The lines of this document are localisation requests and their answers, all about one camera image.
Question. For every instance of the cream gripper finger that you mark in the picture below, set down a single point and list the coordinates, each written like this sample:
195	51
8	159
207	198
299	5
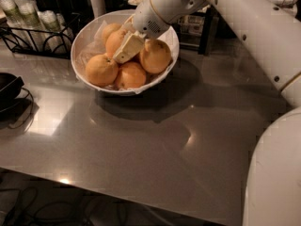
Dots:
130	47
128	24

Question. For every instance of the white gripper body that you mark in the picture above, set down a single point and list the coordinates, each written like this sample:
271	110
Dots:
148	18

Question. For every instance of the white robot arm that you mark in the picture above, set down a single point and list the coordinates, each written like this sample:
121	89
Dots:
273	38

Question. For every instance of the clear plastic bowl liner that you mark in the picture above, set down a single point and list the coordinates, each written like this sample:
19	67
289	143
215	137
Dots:
91	47

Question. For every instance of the white bowl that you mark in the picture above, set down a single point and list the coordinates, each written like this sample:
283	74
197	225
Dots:
91	32

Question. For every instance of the orange top centre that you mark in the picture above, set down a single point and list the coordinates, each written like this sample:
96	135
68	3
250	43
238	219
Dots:
114	41

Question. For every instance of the orange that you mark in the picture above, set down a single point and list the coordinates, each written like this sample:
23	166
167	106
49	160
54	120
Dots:
101	70
131	76
114	41
108	30
155	56

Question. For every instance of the orange back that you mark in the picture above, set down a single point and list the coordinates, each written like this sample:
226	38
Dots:
108	30

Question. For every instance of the orange right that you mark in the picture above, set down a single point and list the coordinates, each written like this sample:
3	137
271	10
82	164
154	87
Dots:
155	56

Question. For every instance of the orange front centre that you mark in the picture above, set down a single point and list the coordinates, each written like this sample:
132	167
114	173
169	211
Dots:
131	76

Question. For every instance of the black shelf rack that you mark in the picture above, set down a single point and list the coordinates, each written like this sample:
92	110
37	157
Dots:
207	31

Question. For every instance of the orange front left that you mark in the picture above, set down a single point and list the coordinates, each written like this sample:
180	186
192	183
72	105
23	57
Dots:
101	70

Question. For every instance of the white cylinder container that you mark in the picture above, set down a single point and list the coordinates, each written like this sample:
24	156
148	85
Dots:
98	0

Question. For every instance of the paper cup stack right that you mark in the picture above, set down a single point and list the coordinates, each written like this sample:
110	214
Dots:
51	22

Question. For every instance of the paper cup stack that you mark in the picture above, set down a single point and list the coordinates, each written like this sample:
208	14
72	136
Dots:
51	22
30	15
11	10

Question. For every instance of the paper cup stack middle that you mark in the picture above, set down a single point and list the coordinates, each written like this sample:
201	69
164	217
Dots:
30	15

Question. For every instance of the paper cup stack left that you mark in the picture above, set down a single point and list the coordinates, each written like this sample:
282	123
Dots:
11	10

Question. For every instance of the black wire rack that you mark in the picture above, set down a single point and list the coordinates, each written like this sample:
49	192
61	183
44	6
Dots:
41	42

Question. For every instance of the black wire trivet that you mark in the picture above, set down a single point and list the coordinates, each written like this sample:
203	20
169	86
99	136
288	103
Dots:
19	112

